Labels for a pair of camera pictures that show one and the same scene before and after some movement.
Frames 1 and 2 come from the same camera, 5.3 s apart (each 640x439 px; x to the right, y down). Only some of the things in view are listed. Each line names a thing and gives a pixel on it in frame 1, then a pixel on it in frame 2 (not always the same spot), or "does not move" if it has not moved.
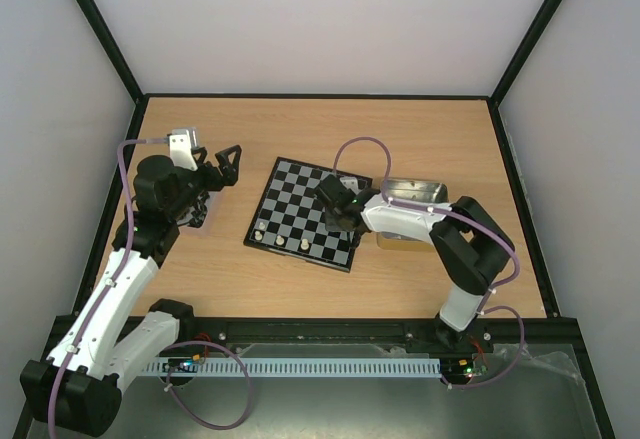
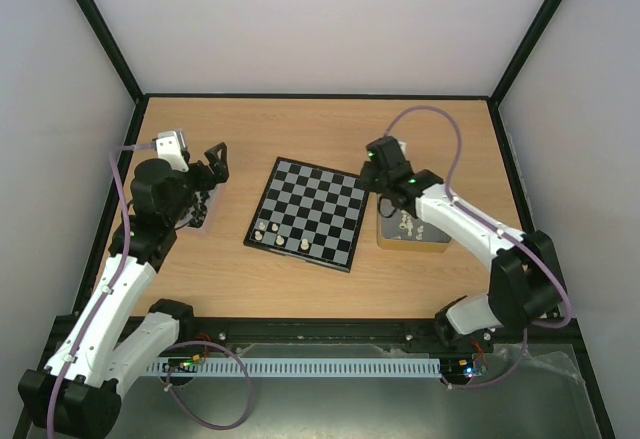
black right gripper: x=331 y=198 to x=368 y=179
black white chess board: x=291 y=221 does not move
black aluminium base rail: x=223 y=334 does not move
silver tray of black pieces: x=198 y=213 does not move
